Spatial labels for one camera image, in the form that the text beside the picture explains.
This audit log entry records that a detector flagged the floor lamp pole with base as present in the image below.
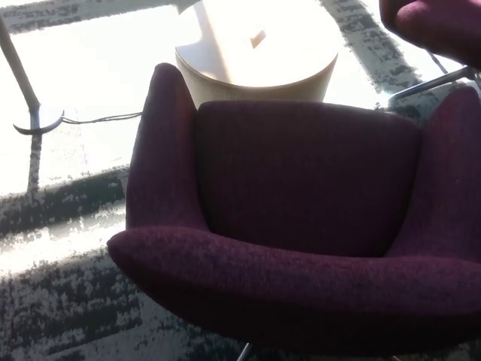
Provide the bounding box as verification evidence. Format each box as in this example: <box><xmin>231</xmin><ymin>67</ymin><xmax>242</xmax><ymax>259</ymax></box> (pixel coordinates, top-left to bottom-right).
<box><xmin>0</xmin><ymin>14</ymin><xmax>65</xmax><ymax>136</ymax></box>

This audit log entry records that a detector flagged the purple fabric swivel armchair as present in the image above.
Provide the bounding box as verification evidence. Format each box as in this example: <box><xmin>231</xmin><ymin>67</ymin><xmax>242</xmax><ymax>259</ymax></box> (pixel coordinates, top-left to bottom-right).
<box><xmin>107</xmin><ymin>62</ymin><xmax>481</xmax><ymax>357</ymax></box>

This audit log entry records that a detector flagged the black floor lamp cable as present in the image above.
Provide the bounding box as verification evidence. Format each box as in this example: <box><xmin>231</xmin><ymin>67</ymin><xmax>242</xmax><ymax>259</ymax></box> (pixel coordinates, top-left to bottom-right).
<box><xmin>62</xmin><ymin>111</ymin><xmax>144</xmax><ymax>126</ymax></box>

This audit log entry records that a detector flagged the purple armchair seat cushion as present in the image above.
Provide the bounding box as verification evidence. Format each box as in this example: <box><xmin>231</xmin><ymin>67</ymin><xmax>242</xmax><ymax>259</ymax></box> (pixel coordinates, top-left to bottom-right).
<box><xmin>195</xmin><ymin>100</ymin><xmax>420</xmax><ymax>259</ymax></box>

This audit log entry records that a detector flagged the round beige wooden side table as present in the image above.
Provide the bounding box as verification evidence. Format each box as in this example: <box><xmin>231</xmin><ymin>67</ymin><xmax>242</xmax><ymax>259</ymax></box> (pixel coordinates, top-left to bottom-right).
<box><xmin>174</xmin><ymin>0</ymin><xmax>340</xmax><ymax>111</ymax></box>

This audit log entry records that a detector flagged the chrome armchair base leg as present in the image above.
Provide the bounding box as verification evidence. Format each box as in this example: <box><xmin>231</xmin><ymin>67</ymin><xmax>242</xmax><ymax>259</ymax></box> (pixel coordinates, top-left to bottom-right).
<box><xmin>386</xmin><ymin>65</ymin><xmax>481</xmax><ymax>101</ymax></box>

